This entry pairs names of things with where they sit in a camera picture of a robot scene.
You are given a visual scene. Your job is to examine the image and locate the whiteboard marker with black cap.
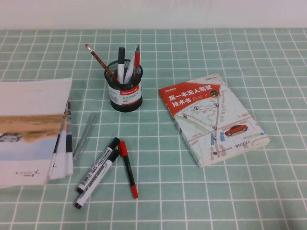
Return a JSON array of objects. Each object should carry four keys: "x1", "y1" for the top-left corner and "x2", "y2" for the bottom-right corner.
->
[
  {"x1": 74, "y1": 149, "x2": 120, "y2": 208},
  {"x1": 76, "y1": 137, "x2": 121, "y2": 194}
]

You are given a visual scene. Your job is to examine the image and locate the red gel pen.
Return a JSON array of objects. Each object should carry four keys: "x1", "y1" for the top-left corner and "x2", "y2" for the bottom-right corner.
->
[{"x1": 133, "y1": 44, "x2": 141, "y2": 82}]

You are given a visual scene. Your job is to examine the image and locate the book with red car cover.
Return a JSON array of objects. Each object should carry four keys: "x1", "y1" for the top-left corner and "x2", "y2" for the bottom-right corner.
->
[{"x1": 158, "y1": 73, "x2": 271, "y2": 168}]

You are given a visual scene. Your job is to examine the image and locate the red striped pencil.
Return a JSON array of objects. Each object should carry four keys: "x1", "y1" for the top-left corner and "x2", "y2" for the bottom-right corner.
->
[{"x1": 84, "y1": 43, "x2": 122, "y2": 84}]

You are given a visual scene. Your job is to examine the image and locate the white marker with black cap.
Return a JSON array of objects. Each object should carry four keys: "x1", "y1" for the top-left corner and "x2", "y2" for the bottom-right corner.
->
[{"x1": 117, "y1": 47, "x2": 126, "y2": 84}]

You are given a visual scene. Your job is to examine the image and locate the brochure with beach photo cover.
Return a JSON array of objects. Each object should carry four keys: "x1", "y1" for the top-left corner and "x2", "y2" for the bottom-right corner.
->
[{"x1": 0, "y1": 77, "x2": 73, "y2": 190}]

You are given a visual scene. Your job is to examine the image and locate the black mesh pen holder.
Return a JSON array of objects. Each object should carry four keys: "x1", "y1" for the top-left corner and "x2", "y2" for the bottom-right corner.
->
[{"x1": 104, "y1": 59, "x2": 144, "y2": 112}]

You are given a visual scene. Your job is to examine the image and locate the grey translucent pen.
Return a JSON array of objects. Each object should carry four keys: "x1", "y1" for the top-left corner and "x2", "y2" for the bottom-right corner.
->
[{"x1": 72, "y1": 112, "x2": 97, "y2": 163}]

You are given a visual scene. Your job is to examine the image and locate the white ballpoint pen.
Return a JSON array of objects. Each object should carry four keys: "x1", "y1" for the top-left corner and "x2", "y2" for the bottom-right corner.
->
[{"x1": 123, "y1": 56, "x2": 136, "y2": 84}]

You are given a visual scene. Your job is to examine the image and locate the stacked white brochures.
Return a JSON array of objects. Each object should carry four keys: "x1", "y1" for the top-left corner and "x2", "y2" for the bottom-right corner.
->
[{"x1": 47, "y1": 95, "x2": 74, "y2": 180}]

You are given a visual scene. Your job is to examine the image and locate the black pen with red cap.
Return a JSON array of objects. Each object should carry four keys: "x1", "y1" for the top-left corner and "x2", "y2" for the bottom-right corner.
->
[{"x1": 118, "y1": 140, "x2": 139, "y2": 199}]

